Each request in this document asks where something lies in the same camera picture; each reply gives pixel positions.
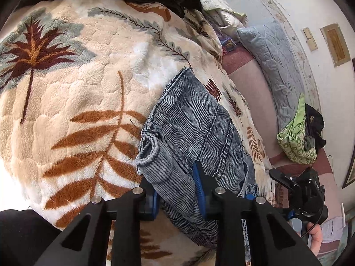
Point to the black clothes pile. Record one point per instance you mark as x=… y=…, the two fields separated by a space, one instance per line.
x=314 y=122

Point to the wooden wall frame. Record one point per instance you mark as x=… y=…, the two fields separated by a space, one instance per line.
x=335 y=45

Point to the white cloth pile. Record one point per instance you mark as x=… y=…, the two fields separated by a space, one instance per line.
x=222 y=16

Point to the grey garment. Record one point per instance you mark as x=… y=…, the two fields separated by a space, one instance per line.
x=308 y=144

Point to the beige wall switch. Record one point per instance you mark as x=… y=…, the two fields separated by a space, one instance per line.
x=312 y=45
x=307 y=33

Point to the green patterned blanket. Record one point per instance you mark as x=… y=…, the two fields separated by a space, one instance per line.
x=294 y=141

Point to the blue denim pants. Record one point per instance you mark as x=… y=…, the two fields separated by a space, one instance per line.
x=188 y=122

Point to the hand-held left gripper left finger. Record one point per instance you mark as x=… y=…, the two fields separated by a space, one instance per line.
x=151 y=205

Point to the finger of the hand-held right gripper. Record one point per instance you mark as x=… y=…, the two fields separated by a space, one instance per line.
x=280 y=178

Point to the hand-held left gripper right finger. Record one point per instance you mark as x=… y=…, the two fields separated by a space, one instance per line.
x=200 y=191

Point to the purple printed cloth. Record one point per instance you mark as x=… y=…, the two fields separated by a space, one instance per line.
x=228 y=44

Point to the leaf print fleece blanket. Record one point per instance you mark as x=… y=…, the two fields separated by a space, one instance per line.
x=83 y=88

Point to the grey quilted pillow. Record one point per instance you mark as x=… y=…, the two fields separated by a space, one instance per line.
x=271 y=61

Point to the person's right hand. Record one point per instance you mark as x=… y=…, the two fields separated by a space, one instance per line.
x=316 y=241

